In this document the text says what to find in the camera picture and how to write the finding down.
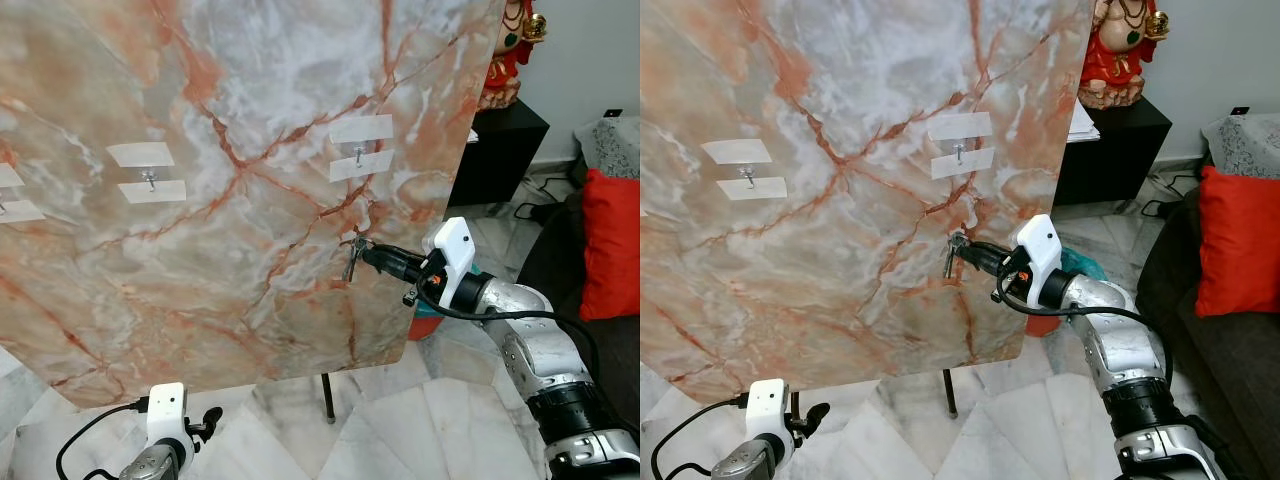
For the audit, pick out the red laughing buddha statue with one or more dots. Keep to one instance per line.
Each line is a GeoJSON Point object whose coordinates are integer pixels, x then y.
{"type": "Point", "coordinates": [510, 60]}
{"type": "Point", "coordinates": [1120, 55]}

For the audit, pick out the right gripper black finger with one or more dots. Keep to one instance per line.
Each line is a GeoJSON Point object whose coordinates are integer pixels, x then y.
{"type": "Point", "coordinates": [395, 255]}
{"type": "Point", "coordinates": [990, 268]}
{"type": "Point", "coordinates": [990, 252]}
{"type": "Point", "coordinates": [395, 270]}

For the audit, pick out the red cushion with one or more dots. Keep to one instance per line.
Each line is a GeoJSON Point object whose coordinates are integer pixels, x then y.
{"type": "Point", "coordinates": [1240, 240]}
{"type": "Point", "coordinates": [612, 245]}

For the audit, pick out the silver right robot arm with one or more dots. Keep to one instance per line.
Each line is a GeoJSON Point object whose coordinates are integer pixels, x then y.
{"type": "Point", "coordinates": [1130, 360]}
{"type": "Point", "coordinates": [545, 370]}

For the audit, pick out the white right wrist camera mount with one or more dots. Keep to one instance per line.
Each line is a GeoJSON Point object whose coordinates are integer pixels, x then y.
{"type": "Point", "coordinates": [452, 250]}
{"type": "Point", "coordinates": [1040, 248]}

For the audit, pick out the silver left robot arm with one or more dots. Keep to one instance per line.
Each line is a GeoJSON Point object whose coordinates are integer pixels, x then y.
{"type": "Point", "coordinates": [155, 465]}
{"type": "Point", "coordinates": [752, 465]}

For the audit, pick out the marble pattern table top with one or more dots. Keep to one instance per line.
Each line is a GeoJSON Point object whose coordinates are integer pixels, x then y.
{"type": "Point", "coordinates": [230, 270]}
{"type": "Point", "coordinates": [850, 270]}

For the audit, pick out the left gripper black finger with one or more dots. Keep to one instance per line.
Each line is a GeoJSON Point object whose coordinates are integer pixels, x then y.
{"type": "Point", "coordinates": [815, 416]}
{"type": "Point", "coordinates": [211, 420]}

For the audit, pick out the small black cabinet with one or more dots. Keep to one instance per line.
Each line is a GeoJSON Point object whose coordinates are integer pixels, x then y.
{"type": "Point", "coordinates": [1115, 155]}
{"type": "Point", "coordinates": [500, 155]}

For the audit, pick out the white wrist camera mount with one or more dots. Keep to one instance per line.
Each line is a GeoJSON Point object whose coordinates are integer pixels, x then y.
{"type": "Point", "coordinates": [768, 408]}
{"type": "Point", "coordinates": [1040, 248]}
{"type": "Point", "coordinates": [452, 250]}
{"type": "Point", "coordinates": [167, 412]}

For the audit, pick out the dark brown sofa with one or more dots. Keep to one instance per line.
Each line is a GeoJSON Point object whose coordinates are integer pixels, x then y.
{"type": "Point", "coordinates": [1170, 270]}
{"type": "Point", "coordinates": [560, 260]}

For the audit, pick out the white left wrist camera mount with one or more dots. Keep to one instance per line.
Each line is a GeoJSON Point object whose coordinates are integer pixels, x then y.
{"type": "Point", "coordinates": [768, 408]}
{"type": "Point", "coordinates": [167, 412]}

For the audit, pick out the grey patterned cushion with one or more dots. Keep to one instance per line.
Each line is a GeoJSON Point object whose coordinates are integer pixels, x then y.
{"type": "Point", "coordinates": [1245, 145]}
{"type": "Point", "coordinates": [612, 148]}

